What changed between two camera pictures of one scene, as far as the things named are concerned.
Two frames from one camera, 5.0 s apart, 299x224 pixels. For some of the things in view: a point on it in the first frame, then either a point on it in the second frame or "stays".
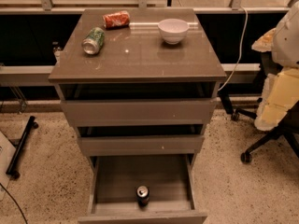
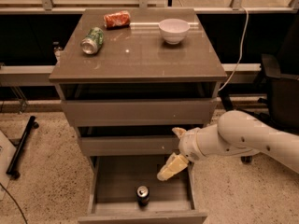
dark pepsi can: (143, 195) stays
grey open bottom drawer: (114, 182) stays
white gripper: (287, 44) to (191, 144)
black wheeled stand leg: (14, 175) stays
